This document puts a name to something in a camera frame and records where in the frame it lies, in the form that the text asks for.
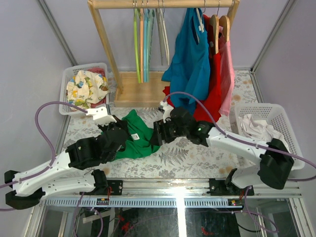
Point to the white hanger with blue shirt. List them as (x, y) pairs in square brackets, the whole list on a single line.
[(199, 16)]

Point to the green plastic hanger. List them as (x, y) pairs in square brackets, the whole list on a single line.
[(135, 34)]

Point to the green t shirt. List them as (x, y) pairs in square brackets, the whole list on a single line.
[(138, 144)]

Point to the pink t shirt hanging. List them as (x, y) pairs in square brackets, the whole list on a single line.
[(227, 74)]

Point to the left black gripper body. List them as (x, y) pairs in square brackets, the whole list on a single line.
[(112, 126)]

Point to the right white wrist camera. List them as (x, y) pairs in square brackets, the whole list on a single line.
[(166, 106)]

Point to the blue t shirt hanging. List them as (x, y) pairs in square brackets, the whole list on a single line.
[(189, 71)]

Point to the orange plastic hanger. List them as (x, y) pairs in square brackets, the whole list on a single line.
[(141, 14)]

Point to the wooden hanger with red shirt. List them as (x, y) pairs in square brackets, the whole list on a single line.
[(212, 28)]

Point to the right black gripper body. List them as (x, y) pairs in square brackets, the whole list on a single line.
[(171, 132)]

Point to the patterned cream cloth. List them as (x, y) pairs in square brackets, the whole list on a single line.
[(86, 89)]

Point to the blue plastic hanger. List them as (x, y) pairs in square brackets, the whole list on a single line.
[(145, 18)]

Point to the floral table cloth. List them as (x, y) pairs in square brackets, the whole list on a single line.
[(179, 159)]

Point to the dark red cloth in basket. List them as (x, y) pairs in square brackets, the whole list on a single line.
[(97, 70)]

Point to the aluminium mounting rail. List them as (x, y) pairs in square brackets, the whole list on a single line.
[(152, 193)]

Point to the wooden hanger with pink shirt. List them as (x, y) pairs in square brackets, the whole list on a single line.
[(224, 22)]

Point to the red t shirt hanging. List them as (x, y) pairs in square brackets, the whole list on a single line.
[(208, 109)]

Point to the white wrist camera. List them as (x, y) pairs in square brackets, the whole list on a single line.
[(166, 106), (101, 115)]

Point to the right white plastic basket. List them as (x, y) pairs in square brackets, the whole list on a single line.
[(275, 115)]

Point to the white cloth in basket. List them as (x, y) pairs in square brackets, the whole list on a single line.
[(259, 130)]

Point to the wooden clothes rack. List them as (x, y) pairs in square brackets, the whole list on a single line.
[(129, 92)]

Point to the teal plastic hanger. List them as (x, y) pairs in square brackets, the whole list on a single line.
[(151, 14)]

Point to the cream white hanger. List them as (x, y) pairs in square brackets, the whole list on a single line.
[(164, 33)]

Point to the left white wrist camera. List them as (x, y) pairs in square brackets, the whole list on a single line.
[(101, 115)]

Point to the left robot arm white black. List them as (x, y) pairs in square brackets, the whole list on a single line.
[(49, 179)]

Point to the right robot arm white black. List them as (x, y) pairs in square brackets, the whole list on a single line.
[(272, 164)]

